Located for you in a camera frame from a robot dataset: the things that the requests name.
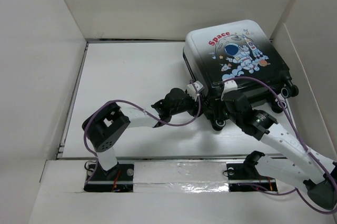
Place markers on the black white space suitcase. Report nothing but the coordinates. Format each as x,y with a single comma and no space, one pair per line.
242,50

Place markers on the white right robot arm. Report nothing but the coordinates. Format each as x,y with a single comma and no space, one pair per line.
304,169

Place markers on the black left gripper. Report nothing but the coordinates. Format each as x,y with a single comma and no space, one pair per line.
194,105

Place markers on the aluminium mounting rail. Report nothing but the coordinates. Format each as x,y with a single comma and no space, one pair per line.
179,180

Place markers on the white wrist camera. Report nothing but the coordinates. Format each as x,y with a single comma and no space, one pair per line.
229,85
194,89

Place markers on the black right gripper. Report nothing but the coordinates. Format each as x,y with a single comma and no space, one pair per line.
221,116

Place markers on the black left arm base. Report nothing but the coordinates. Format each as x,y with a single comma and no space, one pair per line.
121,179

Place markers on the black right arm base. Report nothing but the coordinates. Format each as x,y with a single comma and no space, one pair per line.
245,176

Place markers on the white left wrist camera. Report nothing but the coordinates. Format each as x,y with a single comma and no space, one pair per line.
194,89

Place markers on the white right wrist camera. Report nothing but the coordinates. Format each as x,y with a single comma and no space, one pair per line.
229,85

